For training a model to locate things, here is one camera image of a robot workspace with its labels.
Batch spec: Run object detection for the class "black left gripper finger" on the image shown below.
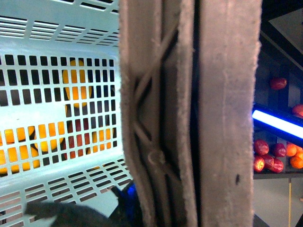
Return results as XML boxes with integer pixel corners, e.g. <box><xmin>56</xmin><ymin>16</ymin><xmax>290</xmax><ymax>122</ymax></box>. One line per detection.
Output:
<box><xmin>25</xmin><ymin>202</ymin><xmax>130</xmax><ymax>227</ymax></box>

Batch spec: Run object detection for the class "teal plastic shopping basket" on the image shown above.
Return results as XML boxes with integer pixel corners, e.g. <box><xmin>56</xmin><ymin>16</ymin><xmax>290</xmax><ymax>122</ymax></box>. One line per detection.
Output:
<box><xmin>0</xmin><ymin>0</ymin><xmax>131</xmax><ymax>227</ymax></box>

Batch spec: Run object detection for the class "brown basket handle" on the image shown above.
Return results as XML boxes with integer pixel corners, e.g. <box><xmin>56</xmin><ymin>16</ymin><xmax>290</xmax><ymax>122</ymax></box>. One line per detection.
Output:
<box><xmin>198</xmin><ymin>0</ymin><xmax>262</xmax><ymax>227</ymax></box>
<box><xmin>119</xmin><ymin>0</ymin><xmax>198</xmax><ymax>227</ymax></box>

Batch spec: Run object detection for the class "blue white light bar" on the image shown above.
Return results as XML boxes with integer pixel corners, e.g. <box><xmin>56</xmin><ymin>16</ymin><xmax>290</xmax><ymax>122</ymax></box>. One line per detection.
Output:
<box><xmin>251</xmin><ymin>103</ymin><xmax>303</xmax><ymax>147</ymax></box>

